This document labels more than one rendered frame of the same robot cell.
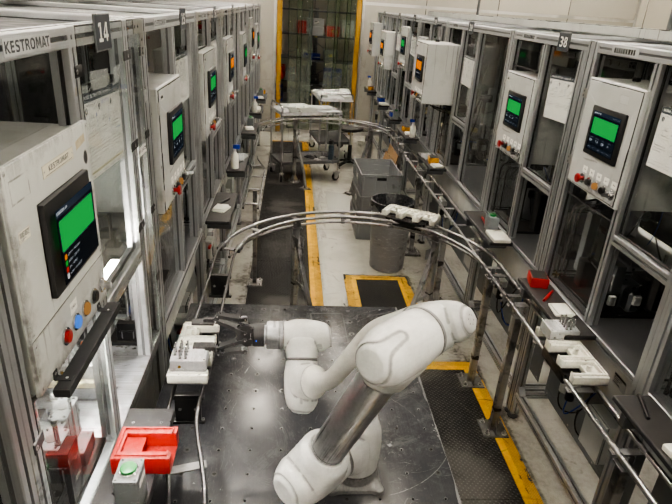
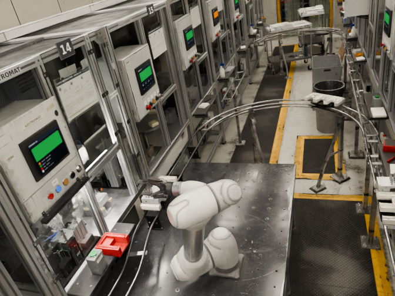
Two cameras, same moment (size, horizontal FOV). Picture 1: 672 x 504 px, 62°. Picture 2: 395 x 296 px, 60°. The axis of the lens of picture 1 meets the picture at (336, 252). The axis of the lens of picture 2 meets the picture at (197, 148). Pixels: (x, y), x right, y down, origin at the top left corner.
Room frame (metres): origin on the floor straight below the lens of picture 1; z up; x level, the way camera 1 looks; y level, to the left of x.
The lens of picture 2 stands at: (0.11, -0.75, 2.29)
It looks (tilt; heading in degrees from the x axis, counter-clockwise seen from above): 29 degrees down; 28
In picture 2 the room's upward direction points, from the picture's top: 11 degrees counter-clockwise
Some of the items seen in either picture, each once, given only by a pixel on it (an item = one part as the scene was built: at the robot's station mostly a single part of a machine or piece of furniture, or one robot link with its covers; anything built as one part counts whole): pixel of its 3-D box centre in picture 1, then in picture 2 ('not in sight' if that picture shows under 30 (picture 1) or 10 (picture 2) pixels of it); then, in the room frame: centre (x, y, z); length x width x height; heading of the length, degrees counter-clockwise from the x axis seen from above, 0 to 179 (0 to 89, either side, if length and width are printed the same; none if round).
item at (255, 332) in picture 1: (250, 334); (166, 188); (1.52, 0.25, 1.12); 0.09 x 0.07 x 0.08; 95
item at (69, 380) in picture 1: (88, 340); (65, 197); (1.08, 0.55, 1.37); 0.36 x 0.04 x 0.04; 5
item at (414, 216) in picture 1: (410, 218); (324, 101); (3.49, -0.48, 0.84); 0.37 x 0.14 x 0.10; 63
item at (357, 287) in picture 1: (383, 303); (318, 155); (3.80, -0.39, 0.01); 1.00 x 0.55 x 0.01; 5
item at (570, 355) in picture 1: (568, 358); (391, 204); (1.94, -0.98, 0.84); 0.37 x 0.14 x 0.10; 5
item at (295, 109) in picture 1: (306, 139); (289, 45); (7.14, 0.48, 0.48); 0.88 x 0.56 x 0.96; 113
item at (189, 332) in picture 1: (195, 355); (160, 194); (1.79, 0.51, 0.84); 0.36 x 0.14 x 0.10; 5
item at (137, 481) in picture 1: (127, 486); (95, 261); (1.03, 0.48, 0.97); 0.08 x 0.08 x 0.12; 5
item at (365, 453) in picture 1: (354, 436); (221, 246); (1.40, -0.10, 0.85); 0.18 x 0.16 x 0.22; 138
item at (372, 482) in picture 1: (353, 463); (227, 259); (1.42, -0.11, 0.71); 0.22 x 0.18 x 0.06; 5
